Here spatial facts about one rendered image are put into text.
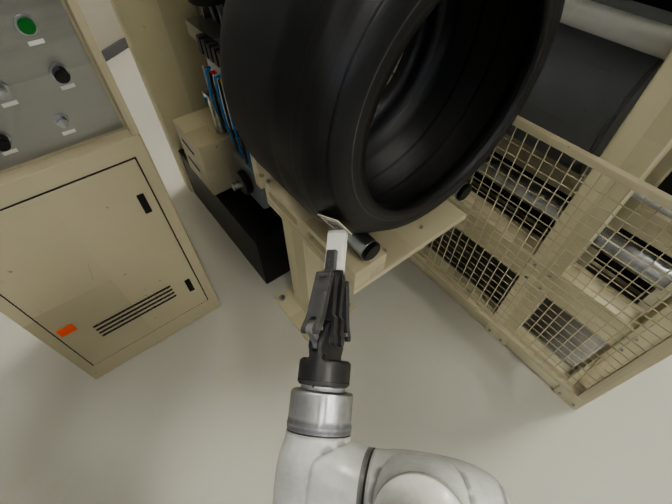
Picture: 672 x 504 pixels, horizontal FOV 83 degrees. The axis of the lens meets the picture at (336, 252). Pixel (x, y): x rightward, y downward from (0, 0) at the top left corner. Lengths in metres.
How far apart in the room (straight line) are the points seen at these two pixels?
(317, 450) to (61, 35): 0.97
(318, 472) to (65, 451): 1.36
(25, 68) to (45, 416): 1.25
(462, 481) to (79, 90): 1.09
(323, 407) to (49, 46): 0.93
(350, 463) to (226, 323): 1.29
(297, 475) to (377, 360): 1.12
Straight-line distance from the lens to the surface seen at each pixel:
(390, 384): 1.59
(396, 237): 0.92
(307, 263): 1.34
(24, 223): 1.24
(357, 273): 0.77
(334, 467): 0.53
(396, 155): 0.95
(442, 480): 0.49
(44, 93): 1.14
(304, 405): 0.54
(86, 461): 1.75
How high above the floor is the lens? 1.49
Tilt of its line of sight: 52 degrees down
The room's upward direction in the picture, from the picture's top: straight up
